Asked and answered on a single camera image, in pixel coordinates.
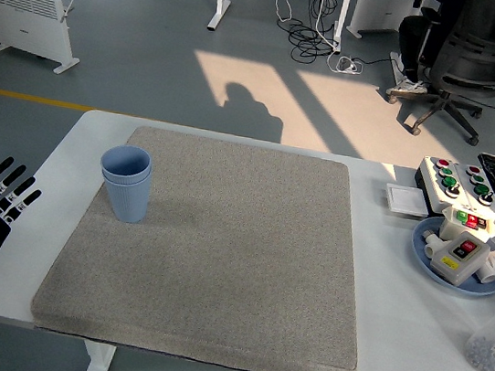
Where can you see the grey switch box red button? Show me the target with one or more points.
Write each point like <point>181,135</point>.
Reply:
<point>455,265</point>

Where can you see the black mesh office chair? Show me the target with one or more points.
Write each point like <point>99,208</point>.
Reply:
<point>472,60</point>

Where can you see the grey-brown foam mat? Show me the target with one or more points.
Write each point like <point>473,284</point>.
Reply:
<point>244,240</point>

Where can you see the white pipe fitting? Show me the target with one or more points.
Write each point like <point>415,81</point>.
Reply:
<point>430,243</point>
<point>494,268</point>

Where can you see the white push-button control box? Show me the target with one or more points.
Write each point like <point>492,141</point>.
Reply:
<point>434,186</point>
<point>488,208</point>

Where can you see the blue round plate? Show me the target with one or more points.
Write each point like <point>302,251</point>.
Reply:
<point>419,256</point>

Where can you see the white table leg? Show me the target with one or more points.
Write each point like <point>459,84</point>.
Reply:
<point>97,365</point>

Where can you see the white panel heater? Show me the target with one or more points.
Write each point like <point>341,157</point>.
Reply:
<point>378,10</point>
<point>25,25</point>

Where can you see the person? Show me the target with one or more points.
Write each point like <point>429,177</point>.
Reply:
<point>411,38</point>

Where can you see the blue ribbed plastic cup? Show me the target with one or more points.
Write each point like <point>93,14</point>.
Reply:
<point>126,164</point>
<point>127,205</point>

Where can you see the white box green red buttons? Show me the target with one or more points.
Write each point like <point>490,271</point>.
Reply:
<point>451,228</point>

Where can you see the white square wall switch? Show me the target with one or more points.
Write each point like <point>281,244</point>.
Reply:
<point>406,199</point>

